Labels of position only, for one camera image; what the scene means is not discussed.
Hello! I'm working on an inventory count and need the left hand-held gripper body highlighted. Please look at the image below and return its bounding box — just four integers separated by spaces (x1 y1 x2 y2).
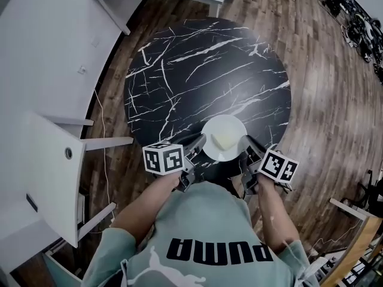
142 141 197 193

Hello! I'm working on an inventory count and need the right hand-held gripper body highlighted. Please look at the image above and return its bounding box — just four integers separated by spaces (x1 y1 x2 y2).
242 148 300 196

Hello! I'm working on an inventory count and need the pale food piece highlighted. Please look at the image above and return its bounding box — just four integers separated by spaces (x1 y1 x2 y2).
210 130 240 151

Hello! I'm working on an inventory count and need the white round plate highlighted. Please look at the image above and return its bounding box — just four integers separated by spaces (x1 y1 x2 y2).
200 114 248 163

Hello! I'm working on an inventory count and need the person's right forearm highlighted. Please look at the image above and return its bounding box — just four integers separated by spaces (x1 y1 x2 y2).
256 179 302 252

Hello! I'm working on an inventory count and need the person's left forearm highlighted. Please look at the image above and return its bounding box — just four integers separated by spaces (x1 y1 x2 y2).
110 173 180 252

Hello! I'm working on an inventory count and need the black marble round table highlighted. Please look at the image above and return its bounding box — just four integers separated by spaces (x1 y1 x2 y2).
123 17 293 187

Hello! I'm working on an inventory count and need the person's pale green t-shirt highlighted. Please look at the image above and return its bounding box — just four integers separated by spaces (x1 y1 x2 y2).
80 181 321 287

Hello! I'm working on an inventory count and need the black office chair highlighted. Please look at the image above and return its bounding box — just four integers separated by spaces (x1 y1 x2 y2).
357 169 383 218

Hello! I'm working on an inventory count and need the white desk with round grommet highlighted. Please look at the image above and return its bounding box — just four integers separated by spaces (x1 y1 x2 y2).
17 111 135 249

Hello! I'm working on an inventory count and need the wooden edged desk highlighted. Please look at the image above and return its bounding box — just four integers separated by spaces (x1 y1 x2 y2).
320 198 383 287

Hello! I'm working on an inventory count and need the black white patterned board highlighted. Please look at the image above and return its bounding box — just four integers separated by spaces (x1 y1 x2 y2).
317 255 369 287

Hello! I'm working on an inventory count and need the black desk socket panel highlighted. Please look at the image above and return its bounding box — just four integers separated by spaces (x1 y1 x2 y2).
25 193 39 213

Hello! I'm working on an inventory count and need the pale green furniture panel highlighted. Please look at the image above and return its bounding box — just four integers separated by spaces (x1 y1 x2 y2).
44 252 85 287

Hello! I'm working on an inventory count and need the pile of black equipment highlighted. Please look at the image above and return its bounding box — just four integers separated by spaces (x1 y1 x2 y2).
314 0 383 85

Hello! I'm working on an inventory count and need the low white desk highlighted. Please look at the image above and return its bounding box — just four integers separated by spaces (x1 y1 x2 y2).
0 210 78 287

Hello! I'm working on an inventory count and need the white floor cable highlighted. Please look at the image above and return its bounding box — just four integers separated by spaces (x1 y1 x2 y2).
94 90 110 197

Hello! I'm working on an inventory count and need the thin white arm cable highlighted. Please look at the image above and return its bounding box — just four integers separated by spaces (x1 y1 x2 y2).
269 215 293 246

